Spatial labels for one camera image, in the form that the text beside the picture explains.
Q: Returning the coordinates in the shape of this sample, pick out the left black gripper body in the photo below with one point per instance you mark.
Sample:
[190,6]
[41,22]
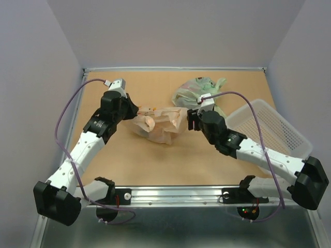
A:
[123,113]

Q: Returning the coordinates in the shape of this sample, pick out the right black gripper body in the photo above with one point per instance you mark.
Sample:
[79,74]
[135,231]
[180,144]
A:
[194,115]

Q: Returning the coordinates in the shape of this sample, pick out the white banana-print plastic bag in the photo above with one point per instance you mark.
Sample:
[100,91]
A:
[159,125]

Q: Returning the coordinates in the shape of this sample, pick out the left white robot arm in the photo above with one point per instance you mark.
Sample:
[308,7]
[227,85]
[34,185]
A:
[63,196]

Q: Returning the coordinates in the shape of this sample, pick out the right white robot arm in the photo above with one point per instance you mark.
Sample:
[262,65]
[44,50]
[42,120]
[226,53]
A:
[302,180]

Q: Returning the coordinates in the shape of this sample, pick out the green tied plastic bag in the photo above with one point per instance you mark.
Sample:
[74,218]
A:
[187,95]

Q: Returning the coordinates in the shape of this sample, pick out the white plastic mesh basket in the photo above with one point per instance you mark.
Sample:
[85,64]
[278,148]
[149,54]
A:
[278,134]

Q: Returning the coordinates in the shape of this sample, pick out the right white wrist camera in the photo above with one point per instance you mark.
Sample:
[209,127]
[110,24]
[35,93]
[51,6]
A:
[206,103]

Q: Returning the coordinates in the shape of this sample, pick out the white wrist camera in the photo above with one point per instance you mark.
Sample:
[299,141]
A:
[118,85]
[206,103]

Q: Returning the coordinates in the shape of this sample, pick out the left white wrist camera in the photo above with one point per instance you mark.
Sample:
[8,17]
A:
[118,85]

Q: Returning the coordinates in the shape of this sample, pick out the aluminium front rail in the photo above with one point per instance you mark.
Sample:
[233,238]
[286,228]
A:
[175,196]

